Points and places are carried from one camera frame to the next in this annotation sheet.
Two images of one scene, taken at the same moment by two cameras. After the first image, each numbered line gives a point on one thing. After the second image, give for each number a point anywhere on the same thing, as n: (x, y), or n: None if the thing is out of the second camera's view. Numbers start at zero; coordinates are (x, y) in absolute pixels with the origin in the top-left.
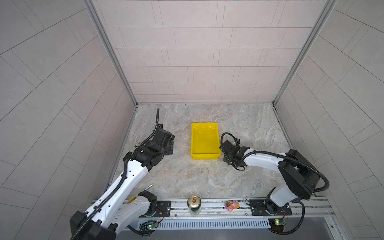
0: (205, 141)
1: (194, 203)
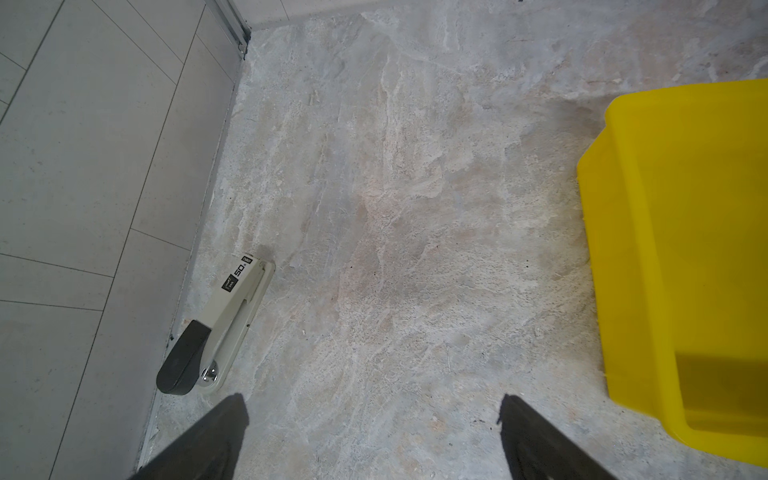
0: (675, 197)
1: None
